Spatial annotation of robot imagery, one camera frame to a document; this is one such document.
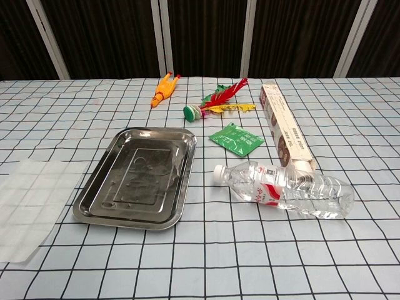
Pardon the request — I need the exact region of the blue checked tablecloth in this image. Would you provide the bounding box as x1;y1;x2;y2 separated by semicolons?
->
0;76;400;300

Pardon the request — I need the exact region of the translucent white paper sheet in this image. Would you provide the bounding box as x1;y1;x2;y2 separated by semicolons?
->
0;159;90;264

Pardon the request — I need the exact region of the colourful feather shuttlecock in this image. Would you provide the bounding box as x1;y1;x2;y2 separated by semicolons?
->
182;77;258;122

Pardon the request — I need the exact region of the yellow rubber chicken toy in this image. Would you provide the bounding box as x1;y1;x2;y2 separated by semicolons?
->
149;71;183;109

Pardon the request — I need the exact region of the green sachet packet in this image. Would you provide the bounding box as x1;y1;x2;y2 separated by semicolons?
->
208;122;266;157

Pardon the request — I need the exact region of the clear plastic water bottle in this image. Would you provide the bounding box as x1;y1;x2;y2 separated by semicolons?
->
213;160;356;220

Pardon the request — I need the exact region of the grey metal frame post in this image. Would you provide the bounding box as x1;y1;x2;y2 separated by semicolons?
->
150;0;174;79
26;0;71;80
240;0;258;79
333;0;379;78

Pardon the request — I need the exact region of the stainless steel rectangular tray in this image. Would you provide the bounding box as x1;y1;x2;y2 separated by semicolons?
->
72;126;198;231

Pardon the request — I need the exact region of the long cardboard wrap box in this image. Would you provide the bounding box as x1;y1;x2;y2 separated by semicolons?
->
259;80;317;173

